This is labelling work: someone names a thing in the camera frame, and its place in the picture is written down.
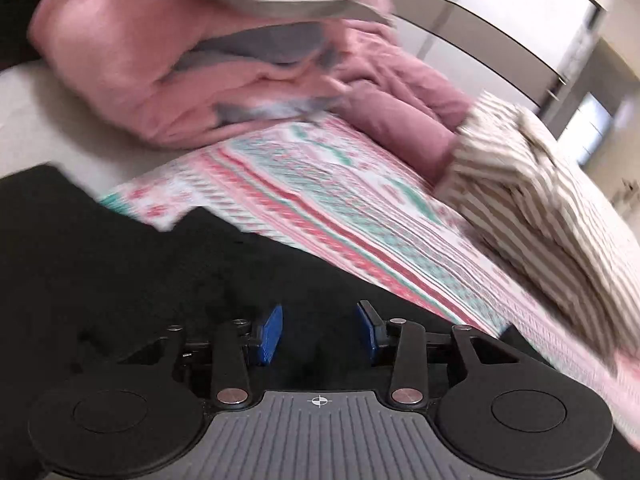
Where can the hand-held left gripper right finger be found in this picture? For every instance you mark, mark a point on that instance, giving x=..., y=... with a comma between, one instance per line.
x=366, y=332

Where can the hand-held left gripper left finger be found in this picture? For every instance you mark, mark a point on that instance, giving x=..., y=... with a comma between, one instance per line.
x=271, y=334

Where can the black pants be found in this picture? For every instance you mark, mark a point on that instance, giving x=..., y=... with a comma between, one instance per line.
x=300, y=300

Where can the pink teal patterned blanket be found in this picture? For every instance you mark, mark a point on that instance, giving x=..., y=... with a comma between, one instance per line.
x=350, y=210

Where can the beige striped folded bedding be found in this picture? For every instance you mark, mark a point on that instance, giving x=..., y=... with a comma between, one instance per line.
x=540, y=210

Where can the folded black garment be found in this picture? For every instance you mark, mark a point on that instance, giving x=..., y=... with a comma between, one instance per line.
x=65, y=250

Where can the pink comforter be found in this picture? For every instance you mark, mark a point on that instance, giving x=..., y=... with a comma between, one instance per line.
x=240, y=70

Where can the grey bed sheet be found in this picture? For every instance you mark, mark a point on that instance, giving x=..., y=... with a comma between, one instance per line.
x=60, y=130

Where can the bright window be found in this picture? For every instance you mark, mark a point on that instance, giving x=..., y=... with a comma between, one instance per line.
x=587, y=125

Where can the white wardrobe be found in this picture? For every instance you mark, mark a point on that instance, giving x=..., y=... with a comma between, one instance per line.
x=500, y=20

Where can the dark cloth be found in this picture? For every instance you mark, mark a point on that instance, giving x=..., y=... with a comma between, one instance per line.
x=15, y=30

